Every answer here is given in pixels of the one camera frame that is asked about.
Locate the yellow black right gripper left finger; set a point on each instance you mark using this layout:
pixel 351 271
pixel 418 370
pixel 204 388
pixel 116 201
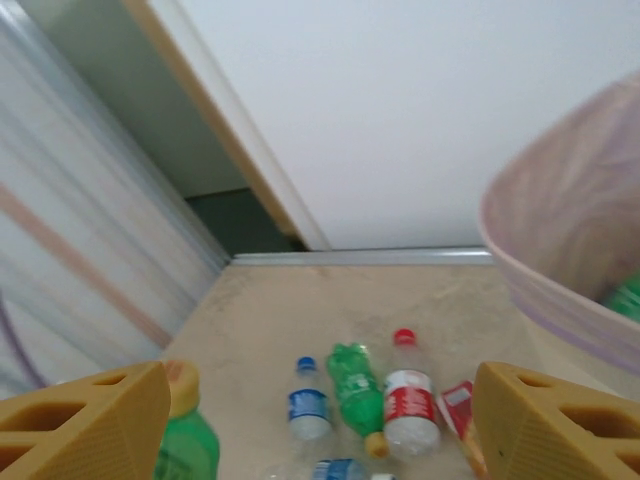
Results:
pixel 130 430

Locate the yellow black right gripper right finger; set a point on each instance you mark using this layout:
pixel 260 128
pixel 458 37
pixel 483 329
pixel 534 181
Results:
pixel 510 425

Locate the green bottle yellow cap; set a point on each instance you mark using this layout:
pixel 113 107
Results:
pixel 625 300
pixel 190 445
pixel 355 395

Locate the blue-label bottle white cap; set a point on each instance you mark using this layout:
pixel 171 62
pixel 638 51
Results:
pixel 340 470

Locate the blue-label bottle blue cap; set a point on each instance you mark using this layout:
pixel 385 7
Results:
pixel 307 405

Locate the pink beige plastic bin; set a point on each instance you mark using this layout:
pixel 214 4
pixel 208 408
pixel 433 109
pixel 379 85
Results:
pixel 550 225

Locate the amber juice bottle red label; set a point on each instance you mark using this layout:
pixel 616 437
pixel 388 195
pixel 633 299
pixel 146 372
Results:
pixel 457 400

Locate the red label bottle white cap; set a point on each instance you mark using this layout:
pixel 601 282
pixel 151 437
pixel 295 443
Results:
pixel 410 405

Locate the aluminium table edge rail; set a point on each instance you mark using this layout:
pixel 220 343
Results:
pixel 350 256

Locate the tan door frame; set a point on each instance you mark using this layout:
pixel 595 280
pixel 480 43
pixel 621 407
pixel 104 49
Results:
pixel 205 100

